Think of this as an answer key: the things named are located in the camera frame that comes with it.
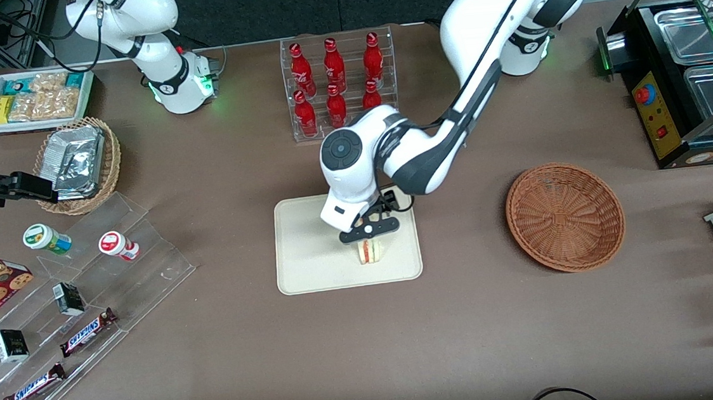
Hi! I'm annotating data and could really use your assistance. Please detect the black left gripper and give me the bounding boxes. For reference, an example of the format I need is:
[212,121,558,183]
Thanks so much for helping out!
[336,187,403,258]

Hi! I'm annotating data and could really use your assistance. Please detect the triangle sandwich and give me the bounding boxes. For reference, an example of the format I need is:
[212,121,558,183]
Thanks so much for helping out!
[356,236,389,266]

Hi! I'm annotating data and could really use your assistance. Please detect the cream plastic tray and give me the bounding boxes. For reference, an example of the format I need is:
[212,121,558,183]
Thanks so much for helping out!
[270,183,425,297]

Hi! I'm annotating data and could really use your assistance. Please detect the tan wicker basket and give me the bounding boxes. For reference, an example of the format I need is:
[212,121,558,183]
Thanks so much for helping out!
[29,114,126,219]

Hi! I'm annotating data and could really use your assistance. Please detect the brown round wicker basket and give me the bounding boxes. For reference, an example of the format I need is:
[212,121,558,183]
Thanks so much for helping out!
[502,158,630,278]

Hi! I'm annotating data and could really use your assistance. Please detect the green lid white cup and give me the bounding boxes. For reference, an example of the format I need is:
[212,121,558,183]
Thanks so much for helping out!
[21,221,74,259]

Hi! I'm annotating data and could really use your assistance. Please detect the silver foil packet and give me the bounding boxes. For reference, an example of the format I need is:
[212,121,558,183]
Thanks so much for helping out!
[46,123,110,202]

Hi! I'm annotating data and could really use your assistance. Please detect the clear nut snack pack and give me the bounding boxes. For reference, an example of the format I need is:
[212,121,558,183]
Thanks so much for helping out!
[29,71,69,94]
[36,87,82,120]
[6,93,46,124]

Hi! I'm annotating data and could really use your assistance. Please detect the red lid white cup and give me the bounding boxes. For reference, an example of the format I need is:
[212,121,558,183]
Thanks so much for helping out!
[97,229,141,264]

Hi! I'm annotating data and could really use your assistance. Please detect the white snack bin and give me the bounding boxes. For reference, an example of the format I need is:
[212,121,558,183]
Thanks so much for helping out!
[0,66,100,135]

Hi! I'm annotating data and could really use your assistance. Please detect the small black carton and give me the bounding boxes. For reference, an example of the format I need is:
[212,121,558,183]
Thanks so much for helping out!
[0,326,30,365]
[52,280,87,318]

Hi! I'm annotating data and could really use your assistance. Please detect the clear acrylic bottle rack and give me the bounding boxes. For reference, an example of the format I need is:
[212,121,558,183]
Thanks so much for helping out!
[278,24,402,144]

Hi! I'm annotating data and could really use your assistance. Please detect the clear acrylic stepped stand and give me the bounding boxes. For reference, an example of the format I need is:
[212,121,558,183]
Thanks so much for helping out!
[0,186,207,400]

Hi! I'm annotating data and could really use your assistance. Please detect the red cola bottle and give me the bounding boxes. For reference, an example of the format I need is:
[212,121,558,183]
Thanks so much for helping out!
[361,32,386,86]
[360,79,384,111]
[292,89,319,139]
[325,83,349,131]
[322,37,347,94]
[289,41,317,98]

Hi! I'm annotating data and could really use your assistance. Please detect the brown Snickers bar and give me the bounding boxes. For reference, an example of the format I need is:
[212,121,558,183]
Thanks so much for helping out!
[0,361,69,400]
[56,307,121,359]

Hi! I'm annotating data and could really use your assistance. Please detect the black glass food warmer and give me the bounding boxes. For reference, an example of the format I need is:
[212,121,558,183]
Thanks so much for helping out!
[594,0,713,174]

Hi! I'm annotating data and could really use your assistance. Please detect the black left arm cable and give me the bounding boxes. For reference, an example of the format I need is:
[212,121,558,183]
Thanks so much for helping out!
[380,184,417,215]

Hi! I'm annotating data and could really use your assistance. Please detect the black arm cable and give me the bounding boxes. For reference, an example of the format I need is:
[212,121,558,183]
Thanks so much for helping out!
[0,0,149,79]
[380,184,417,215]

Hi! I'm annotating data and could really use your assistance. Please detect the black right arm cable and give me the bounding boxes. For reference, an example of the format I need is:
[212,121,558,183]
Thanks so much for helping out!
[0,0,149,79]

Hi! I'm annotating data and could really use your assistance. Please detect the black table edge cable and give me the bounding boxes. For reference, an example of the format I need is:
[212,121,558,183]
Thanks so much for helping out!
[520,383,608,400]

